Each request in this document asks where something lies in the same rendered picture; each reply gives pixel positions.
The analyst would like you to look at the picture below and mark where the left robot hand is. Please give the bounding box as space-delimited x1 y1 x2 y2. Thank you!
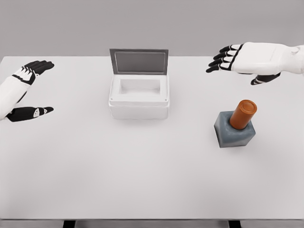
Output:
0 60 55 123

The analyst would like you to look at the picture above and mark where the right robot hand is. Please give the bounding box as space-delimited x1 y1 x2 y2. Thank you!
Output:
205 42 291 86

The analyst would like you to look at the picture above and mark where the white open box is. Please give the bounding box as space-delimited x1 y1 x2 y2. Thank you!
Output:
108 73 171 120

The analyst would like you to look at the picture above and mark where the grey square bottle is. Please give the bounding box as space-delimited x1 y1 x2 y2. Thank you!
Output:
213 111 257 149

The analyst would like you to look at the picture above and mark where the grey hinged box lid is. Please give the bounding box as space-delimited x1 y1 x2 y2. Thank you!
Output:
109 48 170 76

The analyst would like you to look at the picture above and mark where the orange cylindrical bottle cap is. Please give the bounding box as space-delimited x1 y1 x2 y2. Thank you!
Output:
229 99 258 131

